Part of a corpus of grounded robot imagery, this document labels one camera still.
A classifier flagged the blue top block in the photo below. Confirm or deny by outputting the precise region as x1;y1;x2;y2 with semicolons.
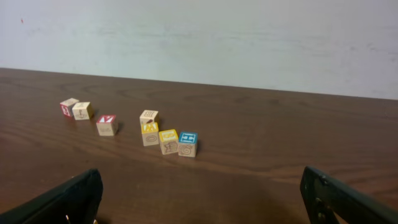
178;131;198;157

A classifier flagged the white block red side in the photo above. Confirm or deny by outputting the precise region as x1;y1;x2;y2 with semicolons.
60;98;79;117

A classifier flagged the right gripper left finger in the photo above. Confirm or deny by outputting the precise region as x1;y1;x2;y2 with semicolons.
1;169;103;224

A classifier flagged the red letter A block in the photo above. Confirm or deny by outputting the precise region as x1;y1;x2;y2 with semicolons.
96;114;118;136

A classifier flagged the yellow block letter B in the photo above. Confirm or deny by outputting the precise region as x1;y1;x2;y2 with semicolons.
159;129;178;155

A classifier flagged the white block blue X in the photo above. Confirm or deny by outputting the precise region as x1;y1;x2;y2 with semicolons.
139;110;159;125

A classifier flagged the plain white block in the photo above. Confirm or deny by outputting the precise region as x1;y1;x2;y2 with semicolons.
72;102;94;120

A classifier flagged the yellow block with plane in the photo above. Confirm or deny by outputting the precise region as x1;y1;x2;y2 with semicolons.
141;122;159;146

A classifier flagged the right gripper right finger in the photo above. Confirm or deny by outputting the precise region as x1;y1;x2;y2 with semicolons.
300;166;397;224

